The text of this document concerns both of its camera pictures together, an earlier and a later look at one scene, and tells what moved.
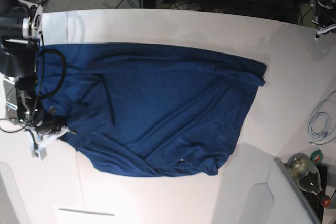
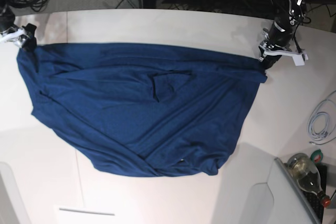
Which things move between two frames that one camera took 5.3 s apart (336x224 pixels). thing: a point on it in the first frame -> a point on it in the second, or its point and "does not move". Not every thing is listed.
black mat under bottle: (314, 200) does not move
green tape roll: (314, 153) does not move
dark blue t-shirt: (147, 110) does not move
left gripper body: (43, 127) -> (31, 41)
